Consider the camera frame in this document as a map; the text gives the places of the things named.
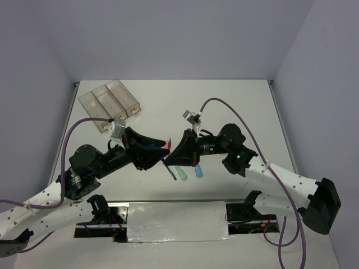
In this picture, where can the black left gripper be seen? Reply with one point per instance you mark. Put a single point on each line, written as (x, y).
(139, 151)

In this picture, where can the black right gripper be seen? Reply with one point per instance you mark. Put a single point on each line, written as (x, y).
(187, 151)

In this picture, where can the blue gel pen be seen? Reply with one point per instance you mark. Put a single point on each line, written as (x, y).
(171, 172)

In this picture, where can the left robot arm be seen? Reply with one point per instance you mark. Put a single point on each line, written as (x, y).
(61, 203)

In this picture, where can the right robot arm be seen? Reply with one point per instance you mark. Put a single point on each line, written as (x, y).
(316, 201)

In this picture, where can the green correction tape case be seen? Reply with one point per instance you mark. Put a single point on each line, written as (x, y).
(181, 172)

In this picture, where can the blue correction tape case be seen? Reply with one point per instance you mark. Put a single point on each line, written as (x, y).
(198, 171)

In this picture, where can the clear three-compartment organizer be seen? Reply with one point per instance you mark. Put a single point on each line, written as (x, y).
(110, 100)

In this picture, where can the silver tape sheet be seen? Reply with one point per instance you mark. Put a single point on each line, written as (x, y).
(177, 222)

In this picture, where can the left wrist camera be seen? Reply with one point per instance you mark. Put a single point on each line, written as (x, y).
(116, 129)

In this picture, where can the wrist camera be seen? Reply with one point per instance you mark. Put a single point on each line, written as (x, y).
(194, 120)
(116, 129)

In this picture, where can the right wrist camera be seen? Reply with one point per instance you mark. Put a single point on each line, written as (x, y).
(194, 120)

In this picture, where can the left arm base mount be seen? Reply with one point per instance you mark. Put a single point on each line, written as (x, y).
(108, 220)

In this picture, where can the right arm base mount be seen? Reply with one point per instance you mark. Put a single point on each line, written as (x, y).
(243, 218)

